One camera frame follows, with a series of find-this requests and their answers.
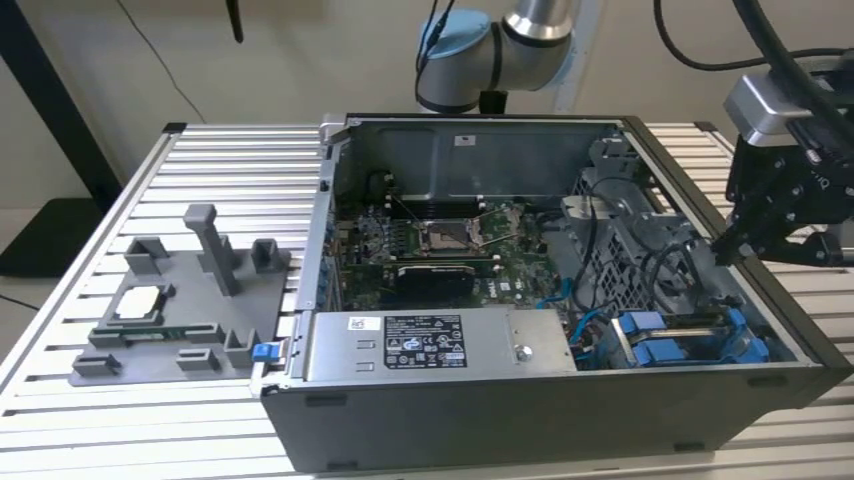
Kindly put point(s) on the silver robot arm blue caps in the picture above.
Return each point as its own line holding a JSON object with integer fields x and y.
{"x": 460, "y": 65}

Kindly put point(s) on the green motherboard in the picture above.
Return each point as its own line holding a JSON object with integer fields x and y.
{"x": 520, "y": 270}

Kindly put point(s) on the grey parts rack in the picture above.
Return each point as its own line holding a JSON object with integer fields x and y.
{"x": 200, "y": 320}

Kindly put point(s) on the black slanted pole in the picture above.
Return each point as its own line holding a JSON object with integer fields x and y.
{"x": 53, "y": 90}

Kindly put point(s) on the silver power supply unit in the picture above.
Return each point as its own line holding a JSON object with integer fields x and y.
{"x": 333, "y": 345}

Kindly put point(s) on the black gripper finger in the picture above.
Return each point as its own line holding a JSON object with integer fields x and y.
{"x": 807, "y": 247}
{"x": 756, "y": 190}

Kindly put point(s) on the blue case latch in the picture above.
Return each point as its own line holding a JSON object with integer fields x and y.
{"x": 265, "y": 351}

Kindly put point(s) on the black hanging rod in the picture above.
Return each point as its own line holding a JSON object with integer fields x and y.
{"x": 234, "y": 20}

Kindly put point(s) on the black graphics card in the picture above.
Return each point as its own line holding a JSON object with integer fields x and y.
{"x": 433, "y": 285}

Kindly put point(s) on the CPU socket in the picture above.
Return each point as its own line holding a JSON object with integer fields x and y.
{"x": 445, "y": 237}

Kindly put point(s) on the silver CPU chip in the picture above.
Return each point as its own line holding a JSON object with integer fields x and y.
{"x": 140, "y": 302}

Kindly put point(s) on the green RAM stick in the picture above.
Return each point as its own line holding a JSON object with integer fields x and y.
{"x": 176, "y": 333}

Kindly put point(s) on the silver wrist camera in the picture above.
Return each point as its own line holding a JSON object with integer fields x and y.
{"x": 760, "y": 105}

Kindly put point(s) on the RAM slot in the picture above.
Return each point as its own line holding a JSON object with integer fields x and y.
{"x": 440, "y": 257}

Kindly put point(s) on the metal disk bay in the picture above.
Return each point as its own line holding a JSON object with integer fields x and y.
{"x": 620, "y": 272}

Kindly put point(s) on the black open PC case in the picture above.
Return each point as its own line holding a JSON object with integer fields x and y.
{"x": 467, "y": 425}

